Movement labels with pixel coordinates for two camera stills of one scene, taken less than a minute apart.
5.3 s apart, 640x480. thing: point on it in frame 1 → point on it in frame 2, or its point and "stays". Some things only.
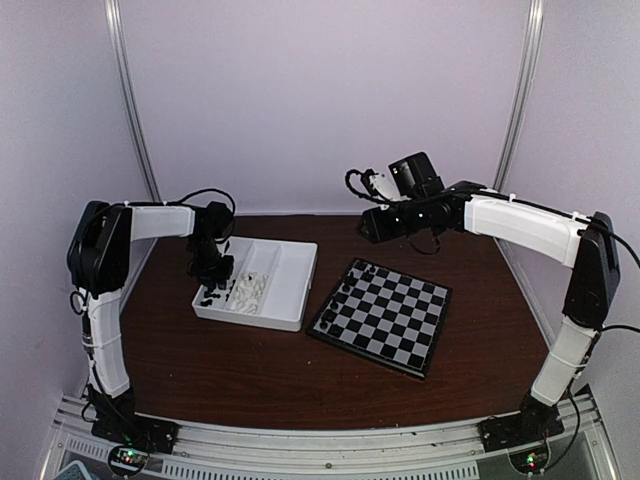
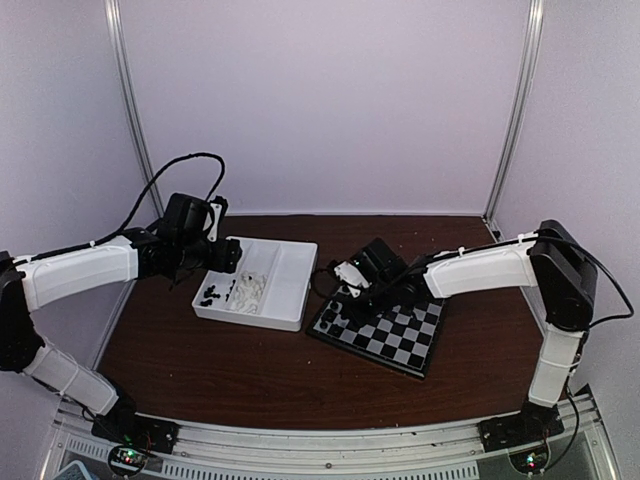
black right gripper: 379,231 → 349,311
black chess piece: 329,315 stays
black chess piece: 336,330 stays
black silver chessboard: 386,315 stays
